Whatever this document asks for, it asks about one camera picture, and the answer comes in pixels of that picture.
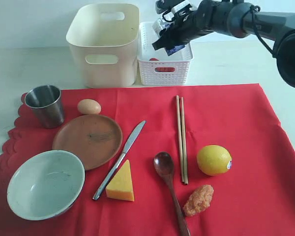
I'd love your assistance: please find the fried chicken piece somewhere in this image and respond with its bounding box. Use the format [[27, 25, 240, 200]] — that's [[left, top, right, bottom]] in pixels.
[[183, 184, 214, 217]]

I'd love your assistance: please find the pale green ceramic bowl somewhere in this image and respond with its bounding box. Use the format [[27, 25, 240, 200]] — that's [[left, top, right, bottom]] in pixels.
[[7, 150, 85, 221]]

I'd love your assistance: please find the left wooden chopstick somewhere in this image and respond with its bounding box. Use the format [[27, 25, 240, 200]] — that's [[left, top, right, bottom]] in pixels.
[[176, 95, 185, 184]]

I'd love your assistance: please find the small milk carton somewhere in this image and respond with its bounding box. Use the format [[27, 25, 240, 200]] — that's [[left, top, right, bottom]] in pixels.
[[152, 18, 185, 56]]

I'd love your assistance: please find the yellow lemon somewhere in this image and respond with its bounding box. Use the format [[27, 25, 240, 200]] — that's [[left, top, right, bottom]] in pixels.
[[197, 145, 232, 176]]

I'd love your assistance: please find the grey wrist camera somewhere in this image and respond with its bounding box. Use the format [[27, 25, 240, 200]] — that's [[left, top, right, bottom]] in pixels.
[[155, 0, 193, 14]]

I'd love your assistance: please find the brown egg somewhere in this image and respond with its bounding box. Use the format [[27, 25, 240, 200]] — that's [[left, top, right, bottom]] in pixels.
[[77, 99, 101, 115]]

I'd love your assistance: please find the yellow cheese wedge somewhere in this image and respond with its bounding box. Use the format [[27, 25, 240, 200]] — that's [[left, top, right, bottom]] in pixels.
[[105, 160, 134, 202]]

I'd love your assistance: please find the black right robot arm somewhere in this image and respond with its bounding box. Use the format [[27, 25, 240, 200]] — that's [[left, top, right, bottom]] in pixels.
[[152, 0, 295, 88]]

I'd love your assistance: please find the stainless steel table knife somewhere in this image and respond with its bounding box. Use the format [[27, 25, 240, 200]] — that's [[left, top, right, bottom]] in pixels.
[[92, 120, 146, 201]]

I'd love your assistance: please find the red sausage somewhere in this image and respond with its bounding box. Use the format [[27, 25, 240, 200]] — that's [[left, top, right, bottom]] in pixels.
[[155, 67, 175, 73]]

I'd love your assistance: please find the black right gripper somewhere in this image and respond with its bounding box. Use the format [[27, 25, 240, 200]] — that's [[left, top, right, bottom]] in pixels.
[[152, 4, 211, 51]]

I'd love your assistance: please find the right wooden chopstick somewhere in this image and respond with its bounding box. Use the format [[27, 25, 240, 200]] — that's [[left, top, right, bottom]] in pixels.
[[181, 97, 189, 185]]

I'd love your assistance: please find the brown wooden plate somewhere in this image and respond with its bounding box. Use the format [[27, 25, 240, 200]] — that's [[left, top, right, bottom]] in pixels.
[[52, 115, 123, 170]]

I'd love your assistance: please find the white perforated plastic basket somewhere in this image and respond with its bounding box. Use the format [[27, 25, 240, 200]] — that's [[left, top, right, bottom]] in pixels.
[[137, 22, 193, 86]]

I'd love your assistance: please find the wooden chopstick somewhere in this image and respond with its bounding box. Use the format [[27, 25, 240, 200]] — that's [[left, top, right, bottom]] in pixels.
[[181, 97, 189, 185], [176, 95, 185, 184]]

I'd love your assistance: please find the dark wooden spoon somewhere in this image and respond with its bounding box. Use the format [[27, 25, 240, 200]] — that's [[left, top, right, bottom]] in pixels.
[[153, 152, 190, 236]]

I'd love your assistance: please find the cream plastic bin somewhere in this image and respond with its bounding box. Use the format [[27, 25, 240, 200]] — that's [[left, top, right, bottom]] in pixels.
[[66, 3, 140, 88]]

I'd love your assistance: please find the stainless steel cup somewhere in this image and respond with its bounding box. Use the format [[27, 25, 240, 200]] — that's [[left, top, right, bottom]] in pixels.
[[24, 85, 65, 129]]

